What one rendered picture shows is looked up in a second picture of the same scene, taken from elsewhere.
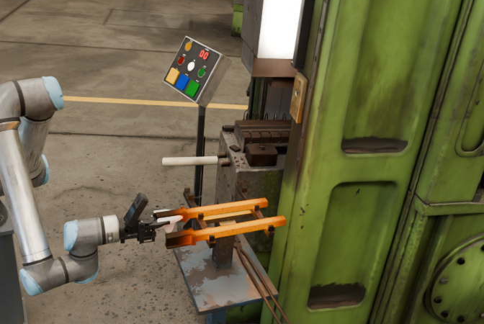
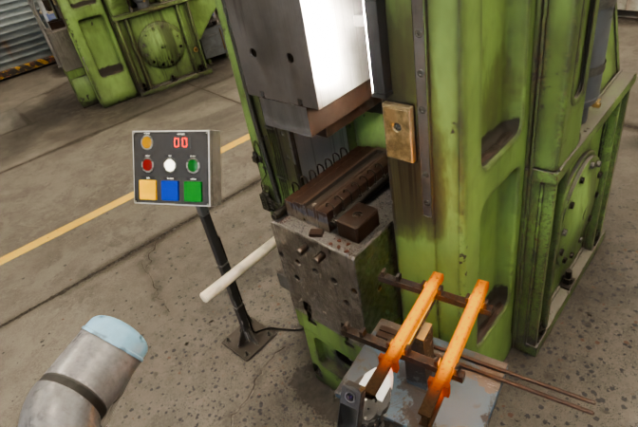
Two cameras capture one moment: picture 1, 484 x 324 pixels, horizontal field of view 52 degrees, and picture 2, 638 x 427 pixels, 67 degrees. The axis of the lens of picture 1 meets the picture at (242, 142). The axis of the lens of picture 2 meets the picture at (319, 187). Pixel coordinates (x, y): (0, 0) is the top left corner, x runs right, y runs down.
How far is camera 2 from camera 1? 0.96 m
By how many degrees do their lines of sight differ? 24
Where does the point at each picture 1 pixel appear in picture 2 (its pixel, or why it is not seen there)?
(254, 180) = (370, 255)
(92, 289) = not seen: outside the picture
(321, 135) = (467, 162)
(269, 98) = (300, 152)
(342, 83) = (475, 86)
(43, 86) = (106, 344)
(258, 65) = (314, 120)
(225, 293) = (467, 410)
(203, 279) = not seen: hidden behind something
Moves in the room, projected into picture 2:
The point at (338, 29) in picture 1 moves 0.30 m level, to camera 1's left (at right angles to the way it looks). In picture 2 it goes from (464, 18) to (356, 60)
